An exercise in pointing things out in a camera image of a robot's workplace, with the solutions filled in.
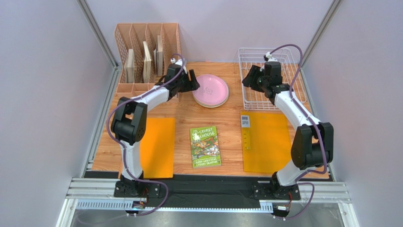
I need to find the pink plate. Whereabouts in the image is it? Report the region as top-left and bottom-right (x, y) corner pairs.
(192, 74), (229, 98)

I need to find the tan yellow plate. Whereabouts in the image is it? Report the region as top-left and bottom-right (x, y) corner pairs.
(193, 96), (229, 105)

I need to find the cream yellow plate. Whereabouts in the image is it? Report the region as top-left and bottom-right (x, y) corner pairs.
(197, 102), (224, 108)

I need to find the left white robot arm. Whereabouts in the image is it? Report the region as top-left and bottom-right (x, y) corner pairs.
(108, 63), (200, 198)

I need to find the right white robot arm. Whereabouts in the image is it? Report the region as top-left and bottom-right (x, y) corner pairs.
(242, 61), (334, 199)

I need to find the middle beige book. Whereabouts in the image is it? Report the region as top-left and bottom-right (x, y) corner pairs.
(143, 41), (152, 83)

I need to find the pink desk file organizer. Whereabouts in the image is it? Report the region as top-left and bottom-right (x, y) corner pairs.
(114, 23), (181, 97)

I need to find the left beige book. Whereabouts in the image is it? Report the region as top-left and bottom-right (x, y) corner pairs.
(125, 49), (135, 83)

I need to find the right orange folder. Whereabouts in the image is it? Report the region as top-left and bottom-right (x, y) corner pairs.
(241, 112), (291, 174)

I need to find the orange folder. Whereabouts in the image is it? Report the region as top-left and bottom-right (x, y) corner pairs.
(122, 118), (175, 179)
(241, 112), (291, 174)

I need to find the green children's book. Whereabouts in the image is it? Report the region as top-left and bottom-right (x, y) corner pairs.
(190, 126), (222, 168)

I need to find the left orange folder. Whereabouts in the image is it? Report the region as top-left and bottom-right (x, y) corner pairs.
(122, 118), (175, 179)

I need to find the black base mat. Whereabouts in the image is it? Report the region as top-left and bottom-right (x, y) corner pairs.
(114, 174), (301, 209)

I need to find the white wire dish rack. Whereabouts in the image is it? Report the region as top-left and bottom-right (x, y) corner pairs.
(238, 45), (307, 111)

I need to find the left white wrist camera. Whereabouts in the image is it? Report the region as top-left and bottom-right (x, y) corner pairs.
(170, 58), (187, 74)

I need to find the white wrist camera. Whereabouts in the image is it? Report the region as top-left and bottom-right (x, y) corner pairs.
(170, 58), (187, 74)
(260, 52), (281, 71)

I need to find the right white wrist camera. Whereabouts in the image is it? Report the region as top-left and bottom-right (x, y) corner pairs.
(260, 52), (281, 71)

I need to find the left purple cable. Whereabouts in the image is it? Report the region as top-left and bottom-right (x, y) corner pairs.
(105, 52), (169, 218)

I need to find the right aluminium frame post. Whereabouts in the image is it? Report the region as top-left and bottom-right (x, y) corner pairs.
(300, 0), (343, 67)

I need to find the aluminium frame post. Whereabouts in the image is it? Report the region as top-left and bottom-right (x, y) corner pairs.
(300, 0), (343, 67)
(77, 0), (118, 69)

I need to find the left aluminium frame post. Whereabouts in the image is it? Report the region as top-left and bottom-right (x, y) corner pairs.
(77, 0), (118, 69)

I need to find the aluminium front rail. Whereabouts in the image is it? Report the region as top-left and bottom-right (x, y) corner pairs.
(56, 175), (359, 227)

